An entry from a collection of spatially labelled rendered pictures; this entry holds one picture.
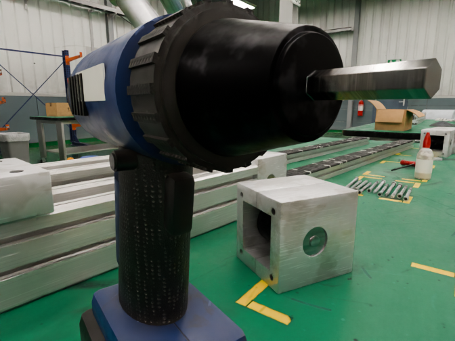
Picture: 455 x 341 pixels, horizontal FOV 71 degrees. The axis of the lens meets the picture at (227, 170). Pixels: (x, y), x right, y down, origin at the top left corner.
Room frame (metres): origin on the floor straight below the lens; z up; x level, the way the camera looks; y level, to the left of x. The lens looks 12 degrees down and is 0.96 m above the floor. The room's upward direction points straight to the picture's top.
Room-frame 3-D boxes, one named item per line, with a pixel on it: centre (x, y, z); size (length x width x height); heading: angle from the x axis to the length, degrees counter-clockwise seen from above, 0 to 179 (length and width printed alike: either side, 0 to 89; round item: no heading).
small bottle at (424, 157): (0.79, -0.50, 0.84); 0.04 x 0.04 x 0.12
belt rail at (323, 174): (1.06, -0.48, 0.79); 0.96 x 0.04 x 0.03; 137
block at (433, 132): (1.19, -0.77, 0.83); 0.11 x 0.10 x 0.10; 48
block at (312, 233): (0.36, -0.07, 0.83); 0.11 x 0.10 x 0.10; 26
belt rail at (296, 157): (1.19, -0.34, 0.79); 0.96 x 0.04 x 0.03; 137
